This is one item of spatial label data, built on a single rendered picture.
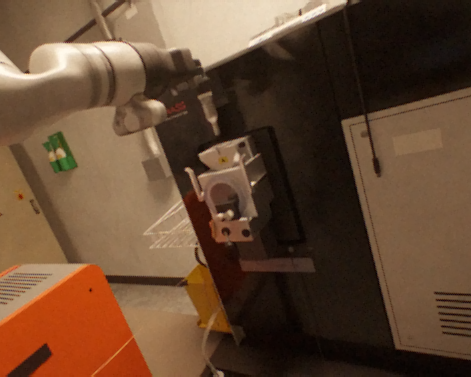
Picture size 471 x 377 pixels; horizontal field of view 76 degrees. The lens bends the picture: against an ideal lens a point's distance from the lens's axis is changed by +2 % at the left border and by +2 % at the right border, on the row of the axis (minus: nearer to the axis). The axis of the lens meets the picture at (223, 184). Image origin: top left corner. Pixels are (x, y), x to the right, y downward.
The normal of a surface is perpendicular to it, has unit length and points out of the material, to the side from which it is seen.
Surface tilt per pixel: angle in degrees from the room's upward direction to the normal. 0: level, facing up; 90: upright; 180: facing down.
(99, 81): 115
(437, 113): 90
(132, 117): 84
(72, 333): 90
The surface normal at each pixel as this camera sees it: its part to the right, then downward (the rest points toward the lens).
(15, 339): 0.82, -0.15
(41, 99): 0.94, 0.32
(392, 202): -0.47, 0.36
